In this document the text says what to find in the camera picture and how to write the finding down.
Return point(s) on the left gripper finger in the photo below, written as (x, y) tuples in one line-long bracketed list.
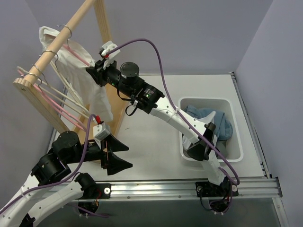
[(116, 164), (114, 145)]

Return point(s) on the wooden clothes rack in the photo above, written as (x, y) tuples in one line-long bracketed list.
[(52, 39)]

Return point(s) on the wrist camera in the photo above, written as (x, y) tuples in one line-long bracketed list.
[(108, 54), (100, 132)]

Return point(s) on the cream hanger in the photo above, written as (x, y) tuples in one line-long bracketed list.
[(45, 87)]

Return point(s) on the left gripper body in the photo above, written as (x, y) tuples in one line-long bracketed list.
[(104, 154)]

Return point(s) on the white plastic basket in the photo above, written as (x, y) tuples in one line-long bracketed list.
[(231, 149)]

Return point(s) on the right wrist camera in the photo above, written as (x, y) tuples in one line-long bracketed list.
[(108, 54)]

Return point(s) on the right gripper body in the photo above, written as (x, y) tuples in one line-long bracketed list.
[(98, 72)]

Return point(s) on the pink hanger front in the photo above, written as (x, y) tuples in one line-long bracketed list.
[(59, 109)]

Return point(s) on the blue denim garment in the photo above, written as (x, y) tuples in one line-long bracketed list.
[(224, 129)]

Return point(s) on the aluminium front rail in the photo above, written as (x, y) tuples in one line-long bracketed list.
[(249, 188)]

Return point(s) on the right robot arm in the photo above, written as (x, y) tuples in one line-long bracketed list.
[(199, 133)]

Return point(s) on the wire hanger white shirt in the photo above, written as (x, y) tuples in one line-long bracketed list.
[(74, 94)]

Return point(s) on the light white shirt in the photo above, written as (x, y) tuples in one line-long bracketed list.
[(209, 118)]

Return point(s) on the pink hanger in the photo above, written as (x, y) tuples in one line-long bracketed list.
[(59, 109), (67, 46)]

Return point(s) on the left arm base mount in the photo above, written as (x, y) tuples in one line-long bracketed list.
[(94, 195)]

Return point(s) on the cream white garment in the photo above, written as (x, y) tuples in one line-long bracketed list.
[(88, 90)]

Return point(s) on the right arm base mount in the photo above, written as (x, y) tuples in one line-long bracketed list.
[(216, 198)]

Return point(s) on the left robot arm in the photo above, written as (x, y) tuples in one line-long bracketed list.
[(27, 208)]

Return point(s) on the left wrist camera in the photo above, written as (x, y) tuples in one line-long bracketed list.
[(100, 132)]

